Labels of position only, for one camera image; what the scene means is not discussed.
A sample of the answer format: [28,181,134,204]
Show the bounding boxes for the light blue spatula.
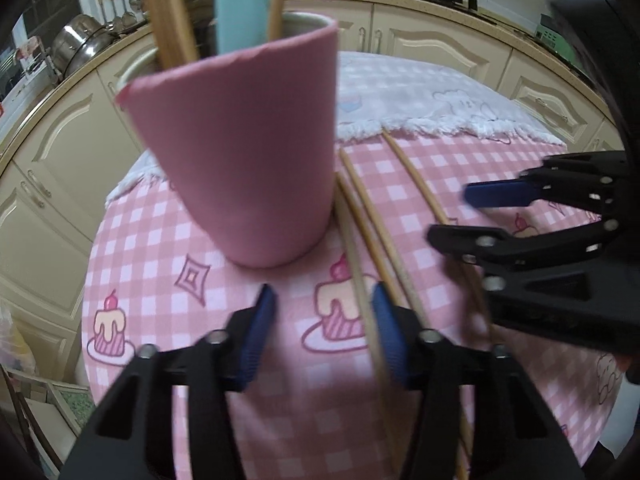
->
[214,0,271,54]

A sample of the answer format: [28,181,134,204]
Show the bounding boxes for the pink checked tablecloth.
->
[80,135,628,480]

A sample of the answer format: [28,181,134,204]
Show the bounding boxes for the steel pot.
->
[50,14,122,79]

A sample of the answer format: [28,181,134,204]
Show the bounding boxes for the row of hanging steel utensils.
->
[92,0,149,34]

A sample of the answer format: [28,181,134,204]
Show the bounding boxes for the white bear print towel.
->
[107,50,568,206]

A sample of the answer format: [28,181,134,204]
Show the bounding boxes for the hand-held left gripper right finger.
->
[371,280,586,480]

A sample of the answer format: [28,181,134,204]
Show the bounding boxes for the brown wooden chopstick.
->
[266,0,289,42]
[334,174,403,480]
[340,151,476,480]
[157,0,199,64]
[140,0,174,69]
[381,131,496,346]

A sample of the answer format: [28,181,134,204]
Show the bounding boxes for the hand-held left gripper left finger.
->
[60,284,278,480]

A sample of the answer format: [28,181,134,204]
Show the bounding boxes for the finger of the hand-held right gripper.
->
[426,220,627,282]
[464,152,629,222]

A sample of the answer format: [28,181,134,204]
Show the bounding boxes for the green box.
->
[537,12,562,42]

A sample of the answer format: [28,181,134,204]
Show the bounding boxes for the cream base cabinets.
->
[0,2,640,396]

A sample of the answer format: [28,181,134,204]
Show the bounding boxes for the pink cup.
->
[116,12,341,268]

